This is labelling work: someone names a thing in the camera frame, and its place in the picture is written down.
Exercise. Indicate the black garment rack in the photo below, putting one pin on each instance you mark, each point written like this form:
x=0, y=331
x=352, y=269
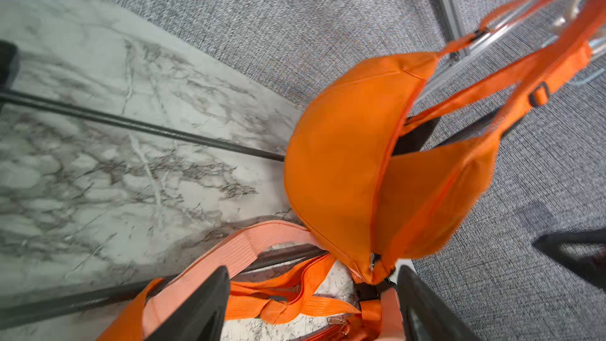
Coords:
x=31, y=313

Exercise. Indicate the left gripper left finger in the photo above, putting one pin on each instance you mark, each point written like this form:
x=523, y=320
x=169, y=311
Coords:
x=202, y=315

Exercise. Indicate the orange sling bag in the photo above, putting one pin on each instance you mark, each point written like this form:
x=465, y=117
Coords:
x=341, y=147
x=425, y=195
x=275, y=301

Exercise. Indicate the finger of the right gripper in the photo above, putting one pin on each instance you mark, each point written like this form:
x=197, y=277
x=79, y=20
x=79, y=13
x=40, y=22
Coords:
x=590, y=266

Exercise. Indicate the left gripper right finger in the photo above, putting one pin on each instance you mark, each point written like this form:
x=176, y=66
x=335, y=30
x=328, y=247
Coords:
x=424, y=315

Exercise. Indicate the pink sling bag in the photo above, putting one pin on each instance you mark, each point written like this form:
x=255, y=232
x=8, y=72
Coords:
x=247, y=245

